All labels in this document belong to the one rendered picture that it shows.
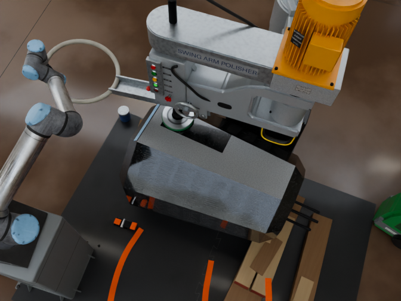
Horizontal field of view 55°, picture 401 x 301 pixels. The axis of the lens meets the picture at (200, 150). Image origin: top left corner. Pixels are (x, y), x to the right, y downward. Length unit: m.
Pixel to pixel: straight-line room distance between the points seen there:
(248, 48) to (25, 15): 3.33
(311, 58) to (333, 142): 2.20
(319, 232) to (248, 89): 1.64
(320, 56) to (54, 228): 1.75
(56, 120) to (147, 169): 0.90
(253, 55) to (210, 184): 0.98
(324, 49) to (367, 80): 2.73
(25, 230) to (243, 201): 1.26
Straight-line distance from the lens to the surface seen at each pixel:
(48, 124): 1.88
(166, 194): 2.61
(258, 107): 2.23
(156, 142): 2.56
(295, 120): 2.14
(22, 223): 2.15
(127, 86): 2.62
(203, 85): 2.10
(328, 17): 1.55
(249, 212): 2.52
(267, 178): 2.49
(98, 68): 4.10
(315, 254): 3.23
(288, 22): 2.34
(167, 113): 2.63
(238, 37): 1.91
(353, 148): 3.81
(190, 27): 1.94
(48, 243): 2.47
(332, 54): 1.60
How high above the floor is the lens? 3.12
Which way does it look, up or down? 63 degrees down
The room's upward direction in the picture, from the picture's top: 3 degrees clockwise
